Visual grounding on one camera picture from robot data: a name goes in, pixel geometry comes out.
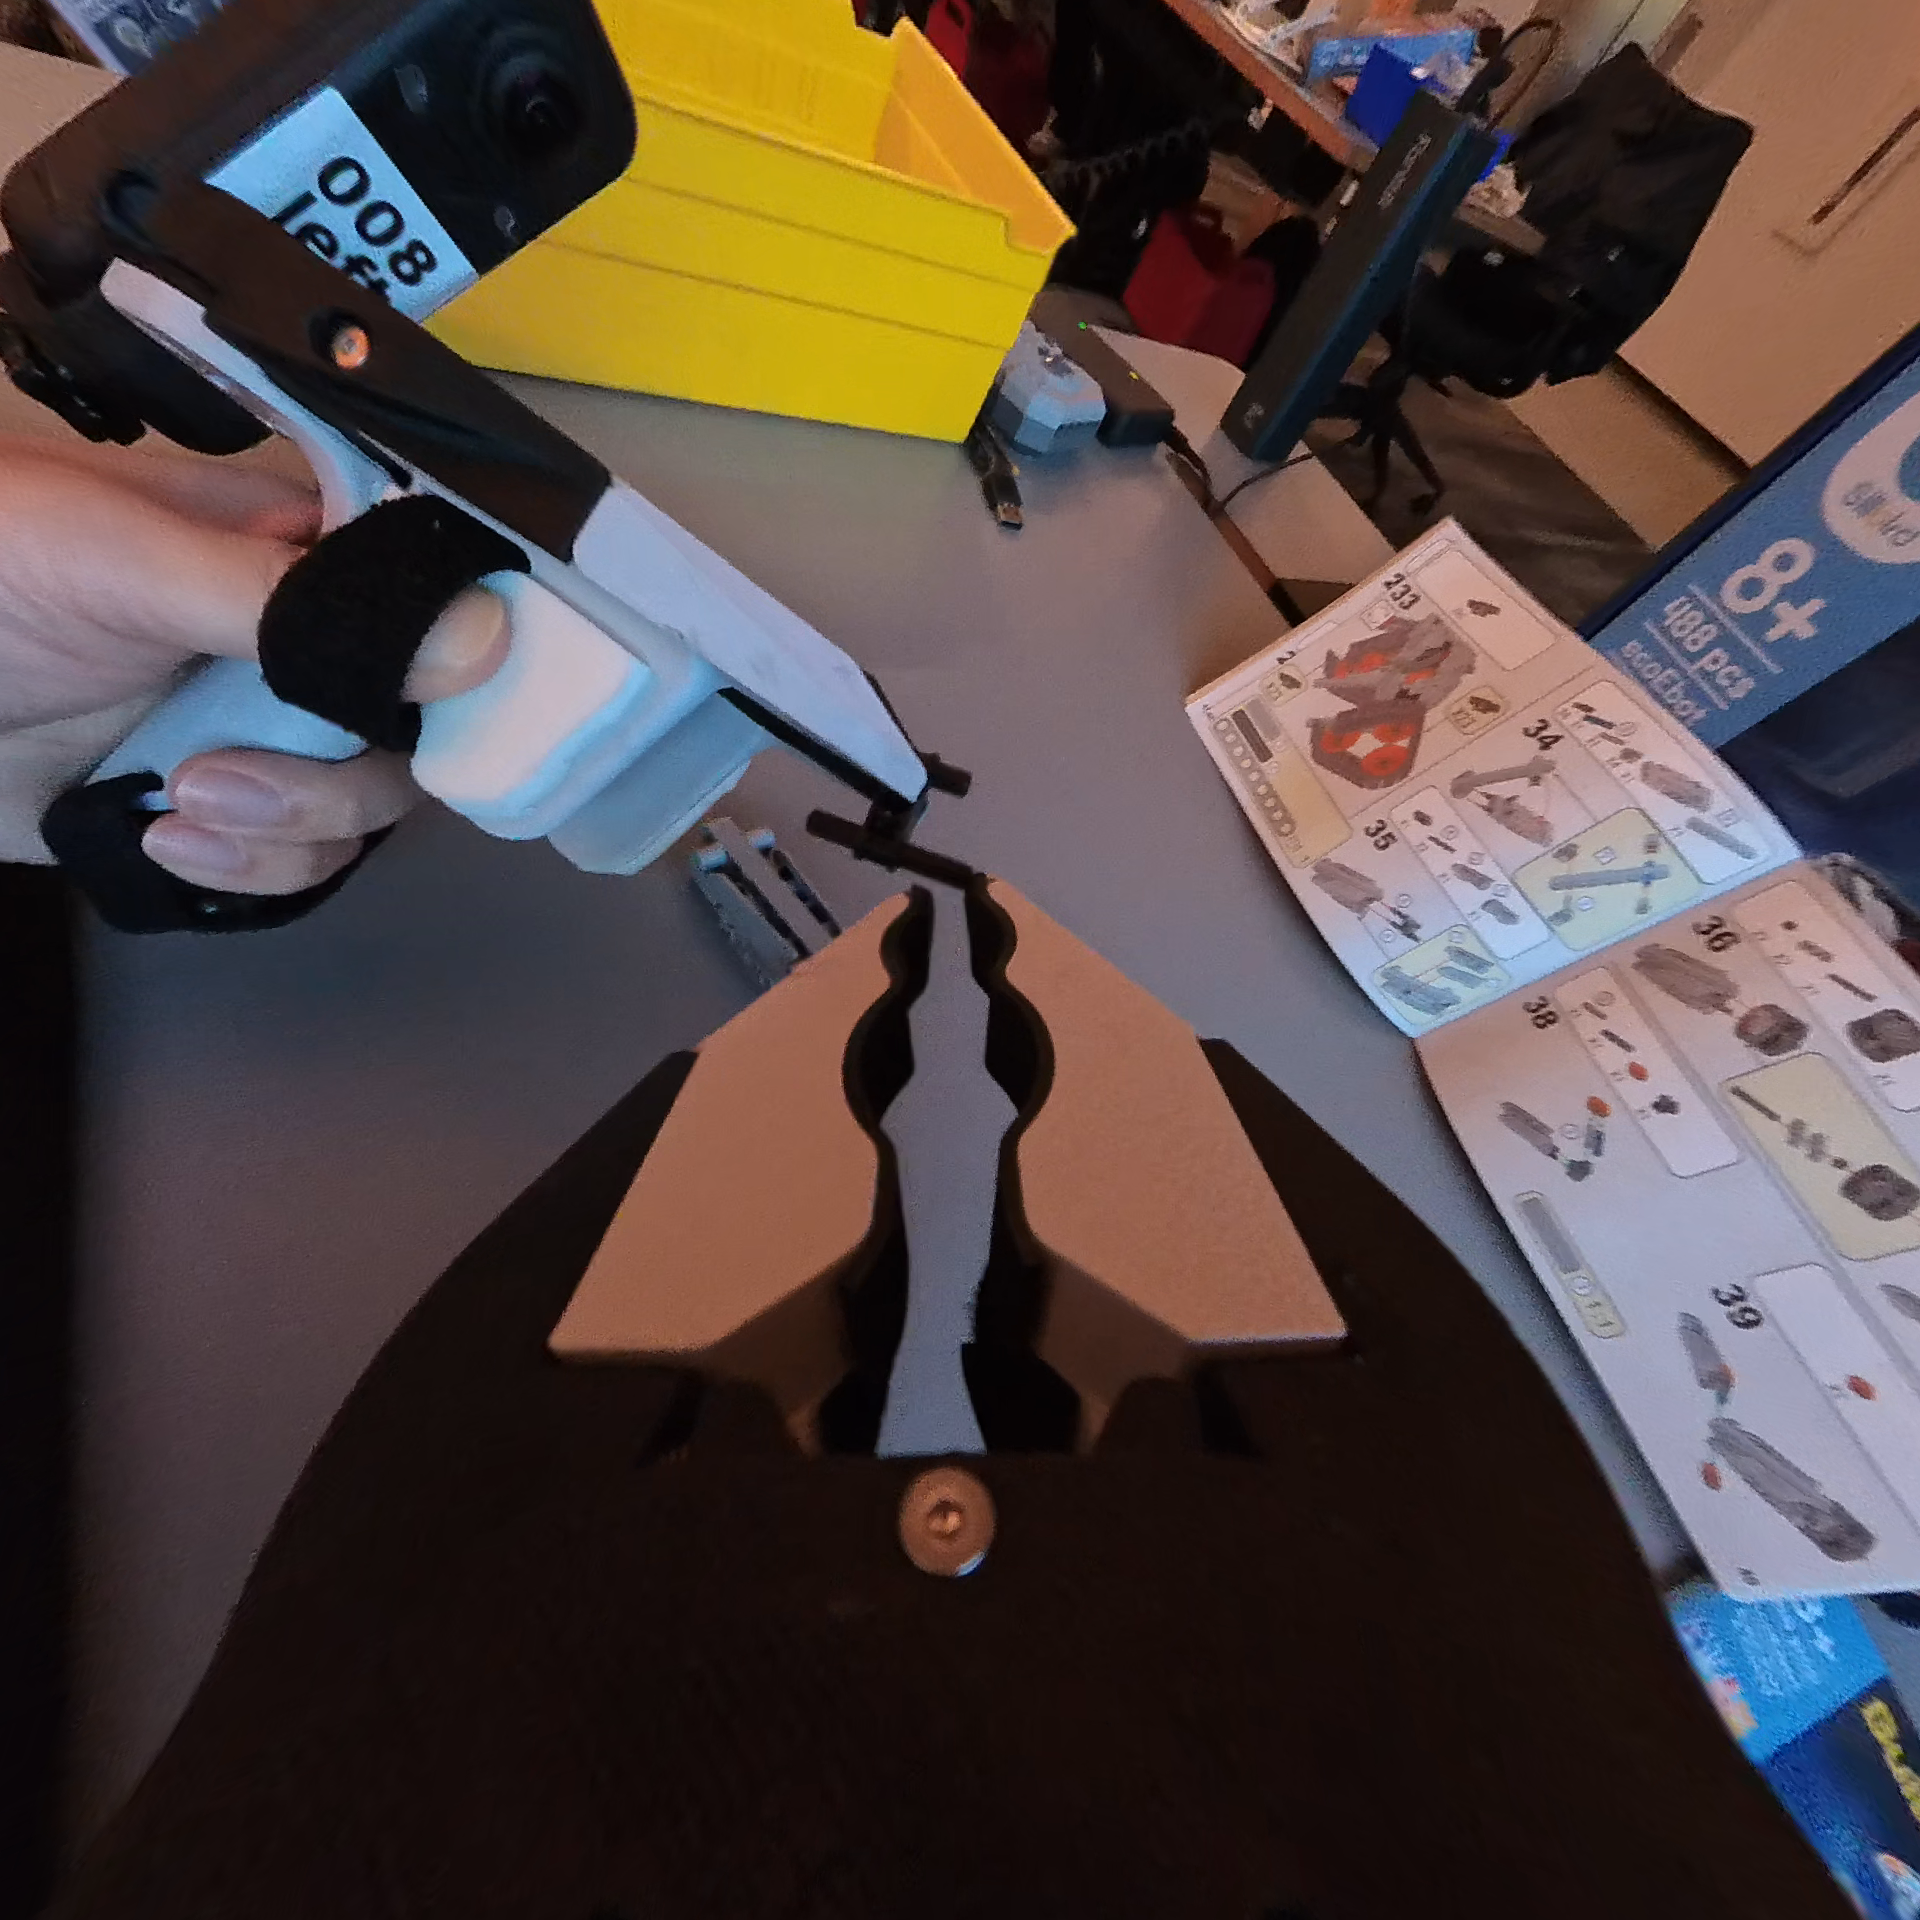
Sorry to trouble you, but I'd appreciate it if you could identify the small blue box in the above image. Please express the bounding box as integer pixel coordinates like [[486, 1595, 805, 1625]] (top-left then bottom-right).
[[1303, 20, 1482, 146]]

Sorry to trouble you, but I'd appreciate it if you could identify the red bag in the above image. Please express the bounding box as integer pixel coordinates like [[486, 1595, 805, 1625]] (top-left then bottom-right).
[[1119, 201, 1279, 371]]

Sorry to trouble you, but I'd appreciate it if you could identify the grey toy brick beam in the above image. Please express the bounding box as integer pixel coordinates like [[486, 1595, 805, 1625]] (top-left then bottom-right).
[[690, 816, 844, 993]]

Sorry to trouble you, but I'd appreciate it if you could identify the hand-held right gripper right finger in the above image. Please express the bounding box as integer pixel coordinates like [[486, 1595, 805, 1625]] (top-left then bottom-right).
[[958, 874, 1348, 1457]]

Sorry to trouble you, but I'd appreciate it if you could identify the cluttered wooden table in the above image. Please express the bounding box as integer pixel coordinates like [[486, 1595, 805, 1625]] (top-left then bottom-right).
[[1167, 0, 1550, 252]]

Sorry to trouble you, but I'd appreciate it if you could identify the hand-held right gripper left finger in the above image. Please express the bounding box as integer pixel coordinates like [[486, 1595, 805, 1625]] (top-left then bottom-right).
[[547, 884, 942, 1457]]

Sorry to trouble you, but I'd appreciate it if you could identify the black toy axle rod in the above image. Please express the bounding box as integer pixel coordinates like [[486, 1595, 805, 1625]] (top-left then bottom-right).
[[806, 808, 988, 889]]

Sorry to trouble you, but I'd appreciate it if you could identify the black office chair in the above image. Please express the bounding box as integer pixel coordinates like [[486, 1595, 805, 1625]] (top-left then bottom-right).
[[1407, 42, 1756, 403]]

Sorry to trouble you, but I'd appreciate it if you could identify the large blue toy box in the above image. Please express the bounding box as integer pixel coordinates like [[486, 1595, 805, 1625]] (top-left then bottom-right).
[[1580, 322, 1920, 754]]

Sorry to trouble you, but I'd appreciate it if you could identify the grey toy motor block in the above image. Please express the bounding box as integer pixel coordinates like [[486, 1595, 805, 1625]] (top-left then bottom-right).
[[981, 320, 1113, 458]]

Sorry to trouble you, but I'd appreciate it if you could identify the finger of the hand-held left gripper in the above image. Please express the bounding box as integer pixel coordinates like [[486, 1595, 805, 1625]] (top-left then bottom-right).
[[575, 482, 935, 825]]

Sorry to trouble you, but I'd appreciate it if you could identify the blue printed toy box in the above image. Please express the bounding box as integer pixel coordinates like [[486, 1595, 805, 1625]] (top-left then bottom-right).
[[1654, 1575, 1920, 1920]]

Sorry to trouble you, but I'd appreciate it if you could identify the grey desk with wooden edge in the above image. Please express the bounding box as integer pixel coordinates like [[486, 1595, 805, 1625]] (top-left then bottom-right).
[[1050, 320, 1402, 624]]

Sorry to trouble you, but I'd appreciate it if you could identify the person's left hand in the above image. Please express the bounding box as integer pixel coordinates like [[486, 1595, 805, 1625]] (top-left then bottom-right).
[[0, 442, 514, 904]]

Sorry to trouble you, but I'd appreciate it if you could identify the black power adapter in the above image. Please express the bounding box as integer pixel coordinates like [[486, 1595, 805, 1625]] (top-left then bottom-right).
[[1071, 320, 1182, 450]]

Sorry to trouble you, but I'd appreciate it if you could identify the yellow plastic storage bin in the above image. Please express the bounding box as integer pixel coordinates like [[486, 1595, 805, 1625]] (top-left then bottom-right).
[[423, 0, 1079, 447]]

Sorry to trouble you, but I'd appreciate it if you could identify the open building instruction booklet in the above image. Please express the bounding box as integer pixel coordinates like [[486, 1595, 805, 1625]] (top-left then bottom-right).
[[1185, 516, 1920, 1606]]

